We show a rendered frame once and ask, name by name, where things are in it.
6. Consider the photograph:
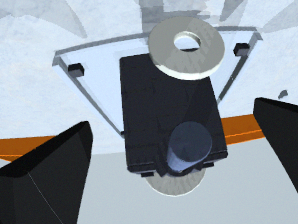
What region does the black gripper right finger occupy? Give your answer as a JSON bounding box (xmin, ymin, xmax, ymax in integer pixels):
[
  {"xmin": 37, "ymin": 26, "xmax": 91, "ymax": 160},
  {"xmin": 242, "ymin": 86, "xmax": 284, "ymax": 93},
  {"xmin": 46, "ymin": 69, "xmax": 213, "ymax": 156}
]
[{"xmin": 253, "ymin": 97, "xmax": 298, "ymax": 193}]

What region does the orange open tray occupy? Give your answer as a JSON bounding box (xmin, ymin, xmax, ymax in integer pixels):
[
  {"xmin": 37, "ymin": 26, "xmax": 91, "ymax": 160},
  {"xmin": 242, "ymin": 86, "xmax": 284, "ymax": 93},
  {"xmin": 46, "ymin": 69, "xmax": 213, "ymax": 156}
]
[
  {"xmin": 221, "ymin": 113, "xmax": 265, "ymax": 145},
  {"xmin": 0, "ymin": 136, "xmax": 56, "ymax": 163}
]

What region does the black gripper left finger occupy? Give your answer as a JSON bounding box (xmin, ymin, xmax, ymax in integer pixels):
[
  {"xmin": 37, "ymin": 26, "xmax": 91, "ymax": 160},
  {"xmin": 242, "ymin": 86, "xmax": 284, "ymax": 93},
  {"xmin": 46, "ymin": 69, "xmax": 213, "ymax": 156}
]
[{"xmin": 0, "ymin": 120, "xmax": 93, "ymax": 224}]

